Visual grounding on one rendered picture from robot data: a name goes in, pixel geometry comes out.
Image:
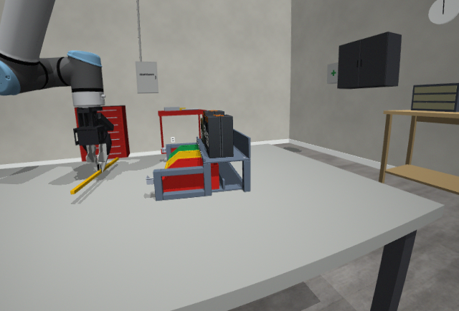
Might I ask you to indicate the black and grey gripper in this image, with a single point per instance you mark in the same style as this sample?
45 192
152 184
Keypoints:
96 135

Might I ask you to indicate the yellow bar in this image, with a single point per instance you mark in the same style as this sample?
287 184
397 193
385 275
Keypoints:
85 182

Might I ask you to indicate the green open bin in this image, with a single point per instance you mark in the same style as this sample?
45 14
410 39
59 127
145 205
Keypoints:
184 148

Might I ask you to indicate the red bin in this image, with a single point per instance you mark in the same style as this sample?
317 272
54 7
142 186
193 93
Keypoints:
189 182

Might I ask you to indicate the yellow open bin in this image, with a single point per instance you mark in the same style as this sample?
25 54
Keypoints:
183 154

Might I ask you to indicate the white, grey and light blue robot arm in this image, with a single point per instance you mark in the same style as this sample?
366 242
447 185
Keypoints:
22 30

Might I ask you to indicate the grey metal shelf rack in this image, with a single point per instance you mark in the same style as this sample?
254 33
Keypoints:
229 178

